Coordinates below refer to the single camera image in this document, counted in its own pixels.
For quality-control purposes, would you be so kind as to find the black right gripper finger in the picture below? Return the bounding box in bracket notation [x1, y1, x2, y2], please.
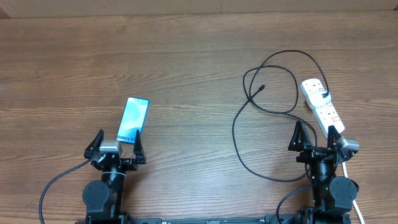
[327, 125, 341, 147]
[288, 120, 312, 152]

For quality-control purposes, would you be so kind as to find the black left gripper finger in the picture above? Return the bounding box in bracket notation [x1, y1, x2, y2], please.
[133, 130, 146, 164]
[84, 129, 104, 158]

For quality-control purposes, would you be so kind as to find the blue Galaxy smartphone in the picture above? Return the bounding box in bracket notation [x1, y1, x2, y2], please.
[116, 97, 149, 144]

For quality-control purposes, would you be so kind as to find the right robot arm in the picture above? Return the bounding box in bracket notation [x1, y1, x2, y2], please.
[288, 121, 359, 224]

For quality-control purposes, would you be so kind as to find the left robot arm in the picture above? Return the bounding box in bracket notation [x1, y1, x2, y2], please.
[82, 130, 146, 223]

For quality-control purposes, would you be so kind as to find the white charger adapter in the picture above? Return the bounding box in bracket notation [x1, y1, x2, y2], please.
[306, 90, 331, 109]

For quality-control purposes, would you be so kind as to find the white power strip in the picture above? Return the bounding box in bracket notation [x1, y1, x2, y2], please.
[300, 78, 345, 137]

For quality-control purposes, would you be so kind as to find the brown cardboard backdrop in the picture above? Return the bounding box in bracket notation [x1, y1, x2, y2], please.
[1, 0, 397, 18]

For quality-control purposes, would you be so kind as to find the white power strip cord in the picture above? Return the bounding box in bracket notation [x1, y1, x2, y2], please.
[341, 161, 366, 224]

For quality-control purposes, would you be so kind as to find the black charging cable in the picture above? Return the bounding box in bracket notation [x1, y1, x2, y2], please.
[231, 49, 331, 183]

